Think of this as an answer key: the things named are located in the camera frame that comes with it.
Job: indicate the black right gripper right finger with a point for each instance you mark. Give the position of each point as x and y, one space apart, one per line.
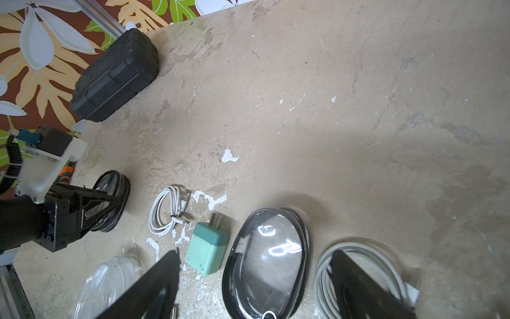
359 296

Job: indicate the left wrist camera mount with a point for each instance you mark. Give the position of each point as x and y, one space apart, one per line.
50 149

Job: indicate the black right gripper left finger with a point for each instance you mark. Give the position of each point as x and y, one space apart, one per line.
153 295

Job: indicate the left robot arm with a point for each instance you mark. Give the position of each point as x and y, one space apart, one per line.
21 219

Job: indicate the mint green charger plug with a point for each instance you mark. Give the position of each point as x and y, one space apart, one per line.
207 246

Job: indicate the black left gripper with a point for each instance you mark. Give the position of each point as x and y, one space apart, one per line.
65 210

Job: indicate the black ribbed hard case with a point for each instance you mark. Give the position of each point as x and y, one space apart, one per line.
127 67

